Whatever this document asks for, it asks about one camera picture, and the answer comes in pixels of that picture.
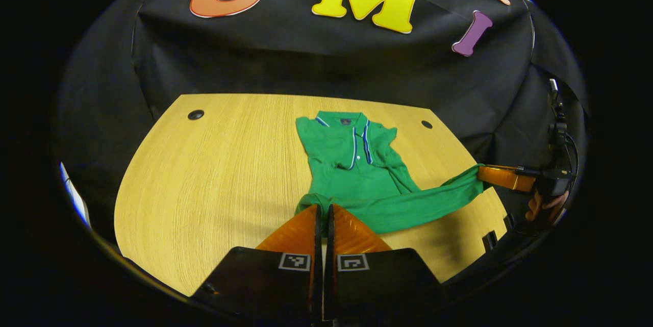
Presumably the green T-shirt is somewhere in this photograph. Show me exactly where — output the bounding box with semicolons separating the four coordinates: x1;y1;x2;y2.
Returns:
294;111;485;236

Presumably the computer monitor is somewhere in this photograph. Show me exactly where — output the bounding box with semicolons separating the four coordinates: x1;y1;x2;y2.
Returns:
59;161;93;229

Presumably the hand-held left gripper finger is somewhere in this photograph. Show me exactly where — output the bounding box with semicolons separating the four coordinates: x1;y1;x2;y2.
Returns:
190;204;323;325
322;204;445;325

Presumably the black backdrop cloth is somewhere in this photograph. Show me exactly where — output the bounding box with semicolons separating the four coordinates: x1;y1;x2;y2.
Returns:
54;0;591;246

